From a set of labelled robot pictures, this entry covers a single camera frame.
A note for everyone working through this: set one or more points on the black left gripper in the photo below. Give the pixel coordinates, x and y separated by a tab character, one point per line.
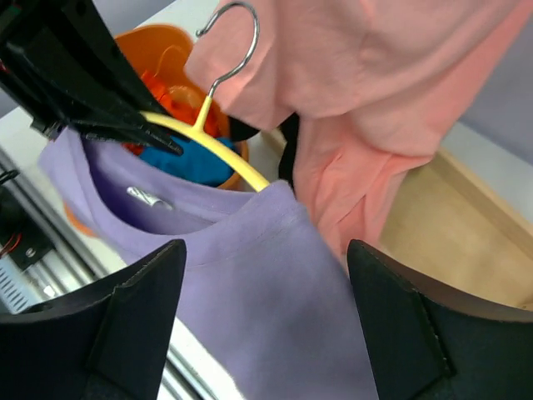
80	80

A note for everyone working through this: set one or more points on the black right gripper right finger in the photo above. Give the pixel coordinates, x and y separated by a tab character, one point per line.
429	340

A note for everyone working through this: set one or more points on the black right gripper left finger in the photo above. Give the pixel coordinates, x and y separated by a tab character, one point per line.
107	340

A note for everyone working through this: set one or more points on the orange t shirt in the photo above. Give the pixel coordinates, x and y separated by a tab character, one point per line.
182	102

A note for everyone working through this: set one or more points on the yellow clothes hanger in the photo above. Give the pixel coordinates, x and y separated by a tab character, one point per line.
196	132

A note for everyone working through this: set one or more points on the purple t shirt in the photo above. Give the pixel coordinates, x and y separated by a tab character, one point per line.
261	291

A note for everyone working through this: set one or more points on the blue t shirt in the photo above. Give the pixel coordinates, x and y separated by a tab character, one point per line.
197	164

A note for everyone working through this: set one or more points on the black t shirt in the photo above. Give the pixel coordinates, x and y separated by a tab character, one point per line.
272	153

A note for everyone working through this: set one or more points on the pink t shirt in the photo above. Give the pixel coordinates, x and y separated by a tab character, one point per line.
364	91

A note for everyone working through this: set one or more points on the orange plastic basket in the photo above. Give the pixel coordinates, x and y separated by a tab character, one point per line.
158	54

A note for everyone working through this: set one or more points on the wooden clothes rack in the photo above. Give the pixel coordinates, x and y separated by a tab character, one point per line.
464	217

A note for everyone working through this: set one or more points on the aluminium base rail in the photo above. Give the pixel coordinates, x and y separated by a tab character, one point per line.
30	276

